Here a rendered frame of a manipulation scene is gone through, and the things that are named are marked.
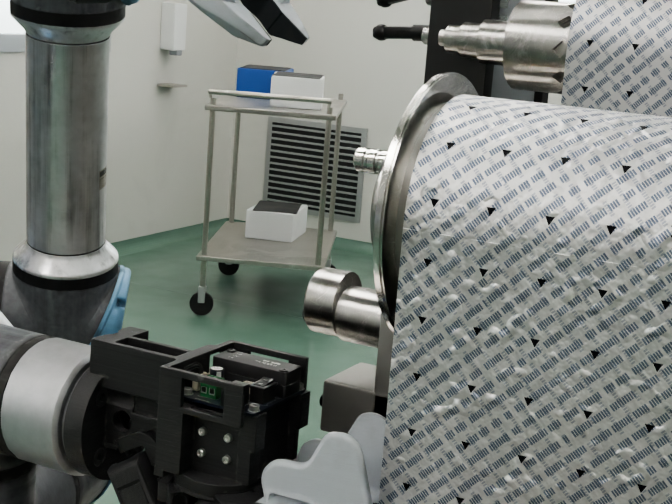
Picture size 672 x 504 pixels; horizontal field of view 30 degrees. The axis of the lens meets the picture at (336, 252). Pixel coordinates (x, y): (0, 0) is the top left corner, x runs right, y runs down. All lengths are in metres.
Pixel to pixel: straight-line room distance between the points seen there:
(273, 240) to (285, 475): 5.04
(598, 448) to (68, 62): 0.83
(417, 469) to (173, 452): 0.13
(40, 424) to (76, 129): 0.64
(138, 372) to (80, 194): 0.67
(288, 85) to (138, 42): 1.35
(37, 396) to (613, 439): 0.32
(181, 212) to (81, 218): 5.55
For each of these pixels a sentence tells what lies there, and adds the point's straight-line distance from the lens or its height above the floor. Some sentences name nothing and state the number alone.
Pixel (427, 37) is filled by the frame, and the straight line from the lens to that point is 0.99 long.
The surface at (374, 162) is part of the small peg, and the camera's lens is 0.69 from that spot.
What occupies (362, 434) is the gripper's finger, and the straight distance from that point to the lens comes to 0.68.
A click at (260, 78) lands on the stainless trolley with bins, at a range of 5.64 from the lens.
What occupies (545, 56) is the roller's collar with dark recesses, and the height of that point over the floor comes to 1.33.
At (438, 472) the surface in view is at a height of 1.13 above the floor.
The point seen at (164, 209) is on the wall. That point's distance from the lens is 6.78.
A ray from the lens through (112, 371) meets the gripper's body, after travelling 0.71.
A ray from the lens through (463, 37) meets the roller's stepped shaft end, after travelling 0.93.
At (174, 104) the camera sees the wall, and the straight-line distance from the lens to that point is 6.74.
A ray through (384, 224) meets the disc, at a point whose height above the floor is 1.25.
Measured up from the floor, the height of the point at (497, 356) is 1.19.
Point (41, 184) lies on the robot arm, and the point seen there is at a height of 1.14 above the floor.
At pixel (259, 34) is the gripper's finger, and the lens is 0.70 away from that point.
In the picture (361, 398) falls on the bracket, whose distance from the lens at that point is 0.74.
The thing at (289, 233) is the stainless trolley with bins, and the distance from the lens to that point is 5.66.
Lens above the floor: 1.36
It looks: 11 degrees down
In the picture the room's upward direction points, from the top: 5 degrees clockwise
